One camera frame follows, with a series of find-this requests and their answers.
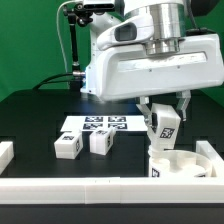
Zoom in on white fence wall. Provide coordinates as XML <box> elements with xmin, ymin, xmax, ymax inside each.
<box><xmin>0</xmin><ymin>141</ymin><xmax>14</xmax><ymax>175</ymax></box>
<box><xmin>0</xmin><ymin>178</ymin><xmax>224</xmax><ymax>204</ymax></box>
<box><xmin>196</xmin><ymin>141</ymin><xmax>224</xmax><ymax>178</ymax></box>

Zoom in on white round stool seat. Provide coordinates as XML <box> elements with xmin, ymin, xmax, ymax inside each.
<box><xmin>148</xmin><ymin>147</ymin><xmax>213</xmax><ymax>178</ymax></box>

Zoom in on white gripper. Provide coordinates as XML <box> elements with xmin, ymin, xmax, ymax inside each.
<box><xmin>85</xmin><ymin>34</ymin><xmax>224</xmax><ymax>131</ymax></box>

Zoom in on white overhead camera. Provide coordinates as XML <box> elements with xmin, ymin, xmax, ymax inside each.
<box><xmin>83</xmin><ymin>0</ymin><xmax>115</xmax><ymax>10</ymax></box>

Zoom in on white front fence wall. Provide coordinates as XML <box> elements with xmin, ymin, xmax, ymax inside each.
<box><xmin>0</xmin><ymin>178</ymin><xmax>224</xmax><ymax>204</ymax></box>

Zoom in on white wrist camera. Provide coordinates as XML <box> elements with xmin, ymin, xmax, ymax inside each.
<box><xmin>97</xmin><ymin>14</ymin><xmax>154</xmax><ymax>50</ymax></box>

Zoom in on white left fence wall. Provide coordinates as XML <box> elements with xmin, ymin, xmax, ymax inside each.
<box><xmin>0</xmin><ymin>141</ymin><xmax>14</xmax><ymax>175</ymax></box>

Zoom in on white right fence wall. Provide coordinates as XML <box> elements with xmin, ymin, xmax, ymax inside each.
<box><xmin>196</xmin><ymin>141</ymin><xmax>224</xmax><ymax>178</ymax></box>

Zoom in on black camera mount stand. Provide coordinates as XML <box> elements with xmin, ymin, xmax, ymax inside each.
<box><xmin>63</xmin><ymin>2</ymin><xmax>93</xmax><ymax>90</ymax></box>

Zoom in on white tag sheet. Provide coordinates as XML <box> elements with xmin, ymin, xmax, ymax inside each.
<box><xmin>61</xmin><ymin>115</ymin><xmax>146</xmax><ymax>132</ymax></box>

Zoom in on black cables on table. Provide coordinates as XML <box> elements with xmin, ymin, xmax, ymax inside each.
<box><xmin>32</xmin><ymin>72</ymin><xmax>76</xmax><ymax>90</ymax></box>

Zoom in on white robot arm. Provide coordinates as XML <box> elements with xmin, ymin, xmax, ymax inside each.
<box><xmin>81</xmin><ymin>0</ymin><xmax>224</xmax><ymax>130</ymax></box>

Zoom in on white cable on stand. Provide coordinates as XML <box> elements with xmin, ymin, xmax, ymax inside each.
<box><xmin>55</xmin><ymin>0</ymin><xmax>77</xmax><ymax>64</ymax></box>

